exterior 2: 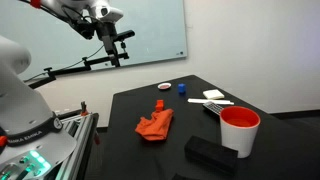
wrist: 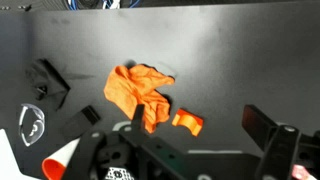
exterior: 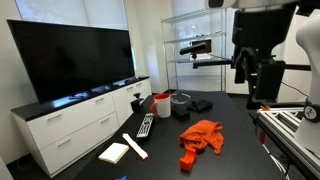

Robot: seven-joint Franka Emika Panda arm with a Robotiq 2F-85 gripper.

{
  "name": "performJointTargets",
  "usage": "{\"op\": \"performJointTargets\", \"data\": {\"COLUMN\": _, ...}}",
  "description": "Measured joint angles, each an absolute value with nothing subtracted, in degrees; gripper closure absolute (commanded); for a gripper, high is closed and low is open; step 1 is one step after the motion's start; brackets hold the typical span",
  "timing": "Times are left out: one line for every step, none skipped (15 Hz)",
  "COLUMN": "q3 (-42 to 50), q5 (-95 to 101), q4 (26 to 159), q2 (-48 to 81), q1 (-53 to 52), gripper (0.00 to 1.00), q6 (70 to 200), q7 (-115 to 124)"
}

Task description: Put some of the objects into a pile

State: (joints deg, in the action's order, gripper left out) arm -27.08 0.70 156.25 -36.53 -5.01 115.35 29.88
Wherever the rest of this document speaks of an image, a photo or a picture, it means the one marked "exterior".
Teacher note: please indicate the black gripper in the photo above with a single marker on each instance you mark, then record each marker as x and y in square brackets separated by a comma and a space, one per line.
[263, 30]

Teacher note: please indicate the black foam block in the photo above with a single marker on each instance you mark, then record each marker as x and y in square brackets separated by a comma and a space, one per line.
[181, 113]

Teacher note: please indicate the orange printed plastic block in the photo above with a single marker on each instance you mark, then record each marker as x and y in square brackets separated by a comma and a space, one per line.
[187, 163]

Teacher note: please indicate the orange black bar clamp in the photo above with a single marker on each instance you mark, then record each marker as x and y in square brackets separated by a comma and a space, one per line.
[265, 108]

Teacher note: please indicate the black mesh pouch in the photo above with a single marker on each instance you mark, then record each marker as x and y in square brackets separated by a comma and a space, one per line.
[200, 106]

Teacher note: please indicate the orange cloth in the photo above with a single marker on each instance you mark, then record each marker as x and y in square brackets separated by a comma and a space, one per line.
[201, 133]

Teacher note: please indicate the white mug orange interior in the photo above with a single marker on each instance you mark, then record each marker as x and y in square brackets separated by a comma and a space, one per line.
[164, 106]

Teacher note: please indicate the silver black remote control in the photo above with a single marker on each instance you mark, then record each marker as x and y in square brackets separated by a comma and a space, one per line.
[145, 125]

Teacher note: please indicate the white strip with orange tip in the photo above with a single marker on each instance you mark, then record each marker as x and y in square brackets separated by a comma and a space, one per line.
[133, 145]

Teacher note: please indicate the pale yellow sticky note pad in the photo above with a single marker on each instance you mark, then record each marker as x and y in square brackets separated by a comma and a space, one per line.
[114, 152]

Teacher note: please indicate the white drawer cabinet black top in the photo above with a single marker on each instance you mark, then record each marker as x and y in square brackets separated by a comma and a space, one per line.
[76, 126]

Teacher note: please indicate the black flat screen television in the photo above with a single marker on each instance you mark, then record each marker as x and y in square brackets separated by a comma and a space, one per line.
[66, 56]

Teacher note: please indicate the window with white blind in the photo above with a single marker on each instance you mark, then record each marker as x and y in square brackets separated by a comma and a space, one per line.
[66, 11]

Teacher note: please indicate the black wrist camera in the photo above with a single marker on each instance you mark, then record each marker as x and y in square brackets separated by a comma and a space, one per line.
[241, 66]

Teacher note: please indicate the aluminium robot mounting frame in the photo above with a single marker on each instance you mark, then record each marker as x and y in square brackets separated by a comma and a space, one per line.
[283, 123]

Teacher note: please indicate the black stereo camera bar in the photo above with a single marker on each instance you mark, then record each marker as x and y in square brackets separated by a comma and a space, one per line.
[200, 46]

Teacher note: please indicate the black table clamp mount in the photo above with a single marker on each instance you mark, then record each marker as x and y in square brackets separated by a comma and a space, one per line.
[136, 105]

